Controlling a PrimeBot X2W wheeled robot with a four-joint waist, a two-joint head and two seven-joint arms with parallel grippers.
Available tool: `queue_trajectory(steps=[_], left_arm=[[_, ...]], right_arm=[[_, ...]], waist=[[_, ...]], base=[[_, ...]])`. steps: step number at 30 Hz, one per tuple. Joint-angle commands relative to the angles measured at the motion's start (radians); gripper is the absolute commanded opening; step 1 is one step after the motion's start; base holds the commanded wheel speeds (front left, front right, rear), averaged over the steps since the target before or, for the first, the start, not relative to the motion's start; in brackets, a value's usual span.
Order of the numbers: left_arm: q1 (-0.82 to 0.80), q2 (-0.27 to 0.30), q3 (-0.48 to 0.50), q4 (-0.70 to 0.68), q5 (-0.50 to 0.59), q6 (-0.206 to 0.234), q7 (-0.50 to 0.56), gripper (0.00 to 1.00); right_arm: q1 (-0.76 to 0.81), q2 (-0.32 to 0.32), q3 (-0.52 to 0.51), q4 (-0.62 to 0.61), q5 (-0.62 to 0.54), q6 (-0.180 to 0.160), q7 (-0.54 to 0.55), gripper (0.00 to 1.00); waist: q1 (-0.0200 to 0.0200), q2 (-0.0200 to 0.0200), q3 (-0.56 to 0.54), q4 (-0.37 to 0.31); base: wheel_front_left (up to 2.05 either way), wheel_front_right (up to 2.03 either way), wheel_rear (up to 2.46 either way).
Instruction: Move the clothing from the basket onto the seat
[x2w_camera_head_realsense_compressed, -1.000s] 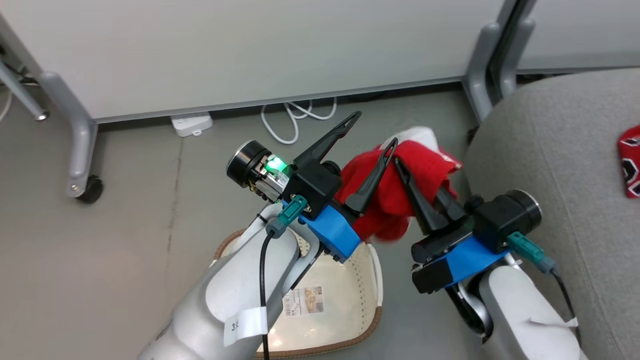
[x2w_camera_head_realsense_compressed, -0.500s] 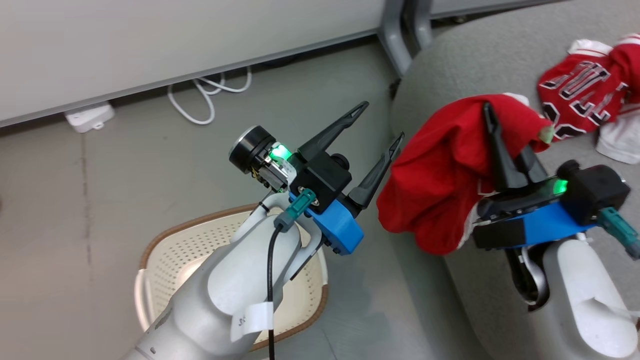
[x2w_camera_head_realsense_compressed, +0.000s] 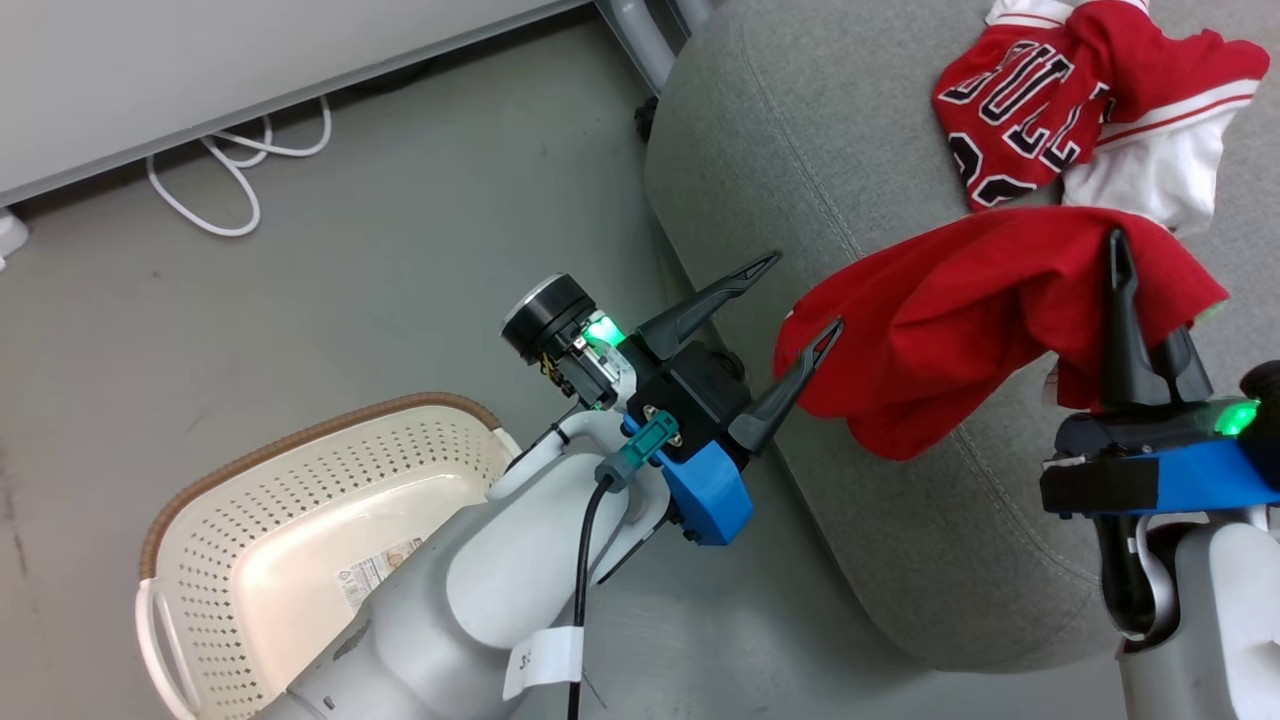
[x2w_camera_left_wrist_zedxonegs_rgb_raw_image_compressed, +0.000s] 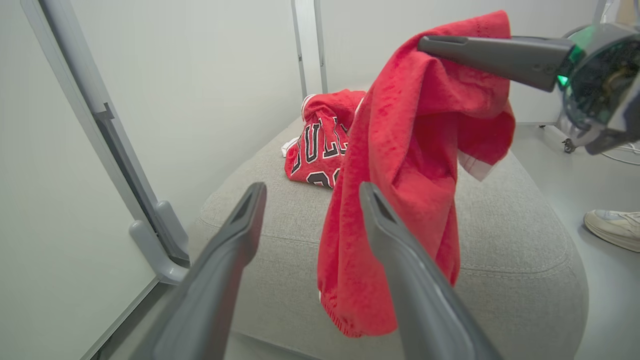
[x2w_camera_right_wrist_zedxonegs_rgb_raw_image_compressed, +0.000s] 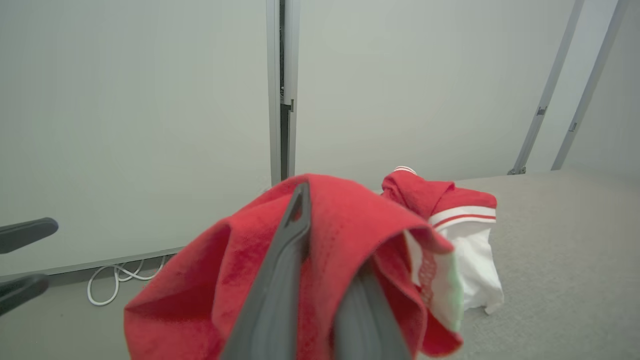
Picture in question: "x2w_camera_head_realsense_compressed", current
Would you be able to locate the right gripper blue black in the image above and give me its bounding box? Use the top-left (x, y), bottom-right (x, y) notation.
top-left (1039, 227), bottom-right (1280, 520)

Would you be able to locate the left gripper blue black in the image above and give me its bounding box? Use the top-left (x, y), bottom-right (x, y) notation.
top-left (621, 251), bottom-right (847, 547)

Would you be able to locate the plain red garment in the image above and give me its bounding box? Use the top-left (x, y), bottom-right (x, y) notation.
top-left (773, 204), bottom-right (1232, 462)

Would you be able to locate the red Bulls jersey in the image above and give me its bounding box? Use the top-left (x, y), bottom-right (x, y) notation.
top-left (931, 0), bottom-right (1272, 237)

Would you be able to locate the grey fabric sofa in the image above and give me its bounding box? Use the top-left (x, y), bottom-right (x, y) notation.
top-left (642, 0), bottom-right (1280, 674)

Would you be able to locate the paper label sticker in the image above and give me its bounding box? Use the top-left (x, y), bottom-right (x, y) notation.
top-left (336, 536), bottom-right (427, 614)

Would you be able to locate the cream perforated laundry basket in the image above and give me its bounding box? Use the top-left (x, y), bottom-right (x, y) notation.
top-left (134, 392), bottom-right (523, 720)

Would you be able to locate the white partition panel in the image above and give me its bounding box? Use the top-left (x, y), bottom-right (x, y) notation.
top-left (0, 0), bottom-right (593, 208)

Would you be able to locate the white power strip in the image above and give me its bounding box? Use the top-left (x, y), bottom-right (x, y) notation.
top-left (0, 207), bottom-right (30, 272)

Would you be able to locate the left teal plug black cable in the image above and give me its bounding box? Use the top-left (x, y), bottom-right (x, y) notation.
top-left (566, 409), bottom-right (683, 720)

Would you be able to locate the white cable tag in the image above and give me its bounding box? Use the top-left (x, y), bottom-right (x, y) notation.
top-left (502, 626), bottom-right (585, 702)

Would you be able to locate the looped white cable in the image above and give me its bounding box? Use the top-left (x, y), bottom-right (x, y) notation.
top-left (146, 95), bottom-right (334, 239)

